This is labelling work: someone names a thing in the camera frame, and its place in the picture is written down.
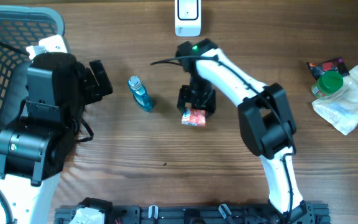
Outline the red snack packet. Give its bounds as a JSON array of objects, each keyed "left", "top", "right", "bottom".
[{"left": 181, "top": 108, "right": 206, "bottom": 126}]

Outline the blue mouthwash bottle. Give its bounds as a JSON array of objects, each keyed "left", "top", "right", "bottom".
[{"left": 127, "top": 76, "right": 153, "bottom": 111}]

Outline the green lid jar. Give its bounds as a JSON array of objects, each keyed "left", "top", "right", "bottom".
[{"left": 311, "top": 71, "right": 344, "bottom": 99}]

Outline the black red snack wrapper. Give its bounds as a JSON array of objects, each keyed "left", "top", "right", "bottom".
[{"left": 306, "top": 57, "right": 349, "bottom": 80}]

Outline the white long pouch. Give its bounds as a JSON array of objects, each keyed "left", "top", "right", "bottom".
[{"left": 312, "top": 65, "right": 358, "bottom": 136}]

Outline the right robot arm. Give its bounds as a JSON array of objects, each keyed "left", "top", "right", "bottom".
[{"left": 175, "top": 39, "right": 303, "bottom": 223}]

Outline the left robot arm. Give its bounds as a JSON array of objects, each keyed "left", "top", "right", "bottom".
[{"left": 0, "top": 52, "right": 113, "bottom": 223}]

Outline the white barcode scanner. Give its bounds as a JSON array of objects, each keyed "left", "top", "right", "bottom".
[{"left": 174, "top": 0, "right": 201, "bottom": 37}]

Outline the grey plastic mesh basket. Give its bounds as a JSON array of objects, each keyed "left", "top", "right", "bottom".
[{"left": 0, "top": 5, "right": 65, "bottom": 131}]

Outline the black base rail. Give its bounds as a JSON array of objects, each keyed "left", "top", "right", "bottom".
[{"left": 53, "top": 203, "right": 332, "bottom": 224}]

